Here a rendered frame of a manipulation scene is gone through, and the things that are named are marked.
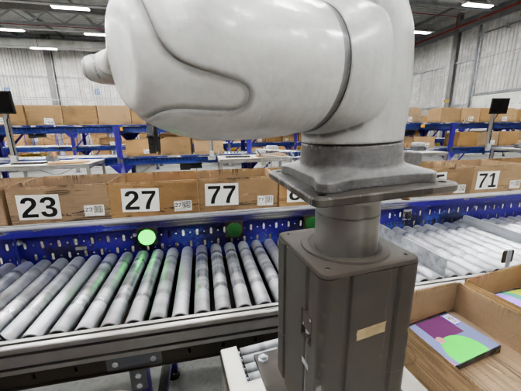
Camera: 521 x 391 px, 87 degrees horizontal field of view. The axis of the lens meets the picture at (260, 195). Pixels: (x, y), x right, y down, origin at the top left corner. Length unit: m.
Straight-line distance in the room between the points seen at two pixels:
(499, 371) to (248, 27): 0.83
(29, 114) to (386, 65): 6.37
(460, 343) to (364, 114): 0.63
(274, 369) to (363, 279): 0.35
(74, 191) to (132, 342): 0.75
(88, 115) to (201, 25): 5.94
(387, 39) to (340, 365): 0.47
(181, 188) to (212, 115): 1.07
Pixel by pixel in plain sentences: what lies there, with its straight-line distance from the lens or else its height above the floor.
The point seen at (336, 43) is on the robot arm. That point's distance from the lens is 0.33.
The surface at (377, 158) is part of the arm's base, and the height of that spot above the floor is 1.23.
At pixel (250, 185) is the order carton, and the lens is 1.34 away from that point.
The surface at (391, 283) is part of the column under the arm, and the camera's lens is 0.49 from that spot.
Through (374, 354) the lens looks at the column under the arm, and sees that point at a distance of 0.55.
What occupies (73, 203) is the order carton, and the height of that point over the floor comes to 0.97.
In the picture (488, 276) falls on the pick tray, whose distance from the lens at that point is 1.09.
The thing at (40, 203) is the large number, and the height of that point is 0.98.
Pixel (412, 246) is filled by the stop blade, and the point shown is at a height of 0.79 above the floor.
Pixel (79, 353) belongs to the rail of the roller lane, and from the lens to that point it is 0.96.
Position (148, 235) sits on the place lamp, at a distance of 1.32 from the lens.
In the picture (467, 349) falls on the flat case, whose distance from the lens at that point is 0.85.
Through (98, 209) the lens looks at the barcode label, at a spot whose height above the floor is 0.93.
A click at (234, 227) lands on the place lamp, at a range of 1.30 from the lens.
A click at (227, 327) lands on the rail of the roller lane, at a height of 0.71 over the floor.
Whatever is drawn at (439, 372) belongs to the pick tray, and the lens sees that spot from 0.72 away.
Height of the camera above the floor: 1.28
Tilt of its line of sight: 14 degrees down
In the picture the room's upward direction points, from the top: 1 degrees counter-clockwise
